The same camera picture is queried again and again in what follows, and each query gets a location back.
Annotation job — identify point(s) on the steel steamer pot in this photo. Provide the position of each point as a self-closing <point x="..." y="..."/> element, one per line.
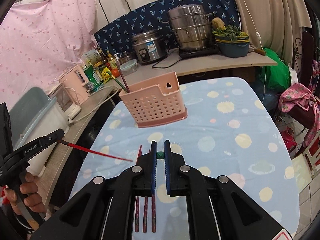
<point x="192" y="27"/>

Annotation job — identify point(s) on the pink electric kettle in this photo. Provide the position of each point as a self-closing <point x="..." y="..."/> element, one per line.
<point x="73" y="85"/>

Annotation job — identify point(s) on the yellow packet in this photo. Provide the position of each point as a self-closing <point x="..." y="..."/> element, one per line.
<point x="106" y="75"/>

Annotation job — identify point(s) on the blue printed tablecloth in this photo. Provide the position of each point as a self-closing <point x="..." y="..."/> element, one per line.
<point x="225" y="130"/>

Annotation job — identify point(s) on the pink dotted curtain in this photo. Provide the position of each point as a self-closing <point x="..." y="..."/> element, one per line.
<point x="42" y="42"/>

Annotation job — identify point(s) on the green plastic bag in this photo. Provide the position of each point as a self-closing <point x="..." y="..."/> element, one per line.
<point x="275" y="72"/>

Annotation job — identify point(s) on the small pot with lid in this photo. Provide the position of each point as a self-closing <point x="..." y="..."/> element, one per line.
<point x="126" y="57"/>

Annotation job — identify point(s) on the pink floral cloth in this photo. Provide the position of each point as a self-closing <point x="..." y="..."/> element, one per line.
<point x="297" y="95"/>

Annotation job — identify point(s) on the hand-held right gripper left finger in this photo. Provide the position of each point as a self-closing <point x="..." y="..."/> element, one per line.
<point x="153" y="165"/>

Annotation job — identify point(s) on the white tub with grey lid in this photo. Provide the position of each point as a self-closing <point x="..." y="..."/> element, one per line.
<point x="37" y="115"/>

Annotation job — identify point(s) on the brown potato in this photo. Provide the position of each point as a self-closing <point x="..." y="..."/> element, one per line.
<point x="218" y="23"/>

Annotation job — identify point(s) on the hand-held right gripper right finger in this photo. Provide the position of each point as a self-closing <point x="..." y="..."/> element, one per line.
<point x="167" y="170"/>

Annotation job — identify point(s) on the steel rice cooker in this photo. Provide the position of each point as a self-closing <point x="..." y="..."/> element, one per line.
<point x="150" y="47"/>

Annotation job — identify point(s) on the black induction cooker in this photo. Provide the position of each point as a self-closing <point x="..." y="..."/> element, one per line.
<point x="200" y="53"/>

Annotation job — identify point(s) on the blue plastic basin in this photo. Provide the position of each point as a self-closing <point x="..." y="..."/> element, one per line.
<point x="232" y="50"/>

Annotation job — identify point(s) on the beige curtain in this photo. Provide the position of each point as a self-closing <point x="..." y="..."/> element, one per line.
<point x="280" y="12"/>

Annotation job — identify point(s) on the dark ornate chair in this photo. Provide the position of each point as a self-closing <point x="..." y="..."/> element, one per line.
<point x="307" y="45"/>

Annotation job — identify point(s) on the leafy green vegetables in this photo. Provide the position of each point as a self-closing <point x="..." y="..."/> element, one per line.
<point x="230" y="31"/>

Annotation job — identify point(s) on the red tomato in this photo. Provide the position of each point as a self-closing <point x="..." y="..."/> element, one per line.
<point x="115" y="73"/>

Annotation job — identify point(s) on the pink perforated utensil basket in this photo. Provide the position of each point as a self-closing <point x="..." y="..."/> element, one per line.
<point x="155" y="107"/>

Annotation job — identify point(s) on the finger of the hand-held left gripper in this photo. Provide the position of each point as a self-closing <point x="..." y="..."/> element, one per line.
<point x="37" y="146"/>

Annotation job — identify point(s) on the navy floral cloth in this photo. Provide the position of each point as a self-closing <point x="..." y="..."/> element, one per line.
<point x="155" y="10"/>

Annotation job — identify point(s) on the yellow liquid bottle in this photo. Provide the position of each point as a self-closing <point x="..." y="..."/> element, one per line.
<point x="110" y="61"/>

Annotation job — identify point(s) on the red plastic stool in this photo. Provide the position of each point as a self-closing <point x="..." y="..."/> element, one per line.
<point x="315" y="150"/>

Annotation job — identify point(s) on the green tin can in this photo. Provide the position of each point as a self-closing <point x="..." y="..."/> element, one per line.
<point x="92" y="77"/>

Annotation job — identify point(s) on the person's left hand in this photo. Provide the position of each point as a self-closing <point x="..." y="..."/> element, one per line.
<point x="32" y="195"/>

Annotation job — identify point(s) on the white countertop appliance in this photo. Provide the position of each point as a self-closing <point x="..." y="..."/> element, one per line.
<point x="63" y="102"/>

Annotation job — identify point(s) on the white paper carton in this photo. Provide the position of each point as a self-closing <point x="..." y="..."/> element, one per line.
<point x="90" y="57"/>

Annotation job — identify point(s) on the clear food container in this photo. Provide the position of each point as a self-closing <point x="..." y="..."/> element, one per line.
<point x="128" y="67"/>

